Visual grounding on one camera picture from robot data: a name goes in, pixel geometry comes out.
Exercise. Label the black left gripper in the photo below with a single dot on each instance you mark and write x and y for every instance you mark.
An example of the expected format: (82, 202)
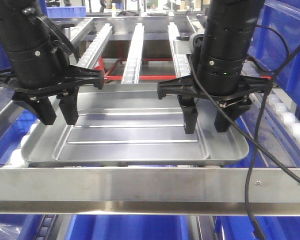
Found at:
(34, 83)

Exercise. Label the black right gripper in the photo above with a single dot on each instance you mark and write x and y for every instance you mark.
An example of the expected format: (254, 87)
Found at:
(230, 92)

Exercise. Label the silver metal tray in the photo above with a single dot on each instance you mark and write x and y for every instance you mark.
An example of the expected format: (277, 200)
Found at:
(125, 127)

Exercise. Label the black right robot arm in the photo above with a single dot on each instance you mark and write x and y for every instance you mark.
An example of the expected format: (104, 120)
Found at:
(216, 64)

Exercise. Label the small blue bin background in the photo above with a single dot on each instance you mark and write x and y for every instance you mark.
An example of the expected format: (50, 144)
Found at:
(66, 12)

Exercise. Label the large blue plastic crate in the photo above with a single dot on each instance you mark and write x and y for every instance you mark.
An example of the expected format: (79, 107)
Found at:
(269, 51)

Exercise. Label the blue bin lower shelf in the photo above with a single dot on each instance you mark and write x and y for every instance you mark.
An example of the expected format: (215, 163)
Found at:
(127, 227)

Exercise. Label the red floor frame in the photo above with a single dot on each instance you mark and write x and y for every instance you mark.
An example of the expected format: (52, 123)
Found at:
(157, 63)

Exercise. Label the metal roller rack frame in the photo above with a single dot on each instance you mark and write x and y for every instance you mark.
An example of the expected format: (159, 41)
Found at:
(127, 189)

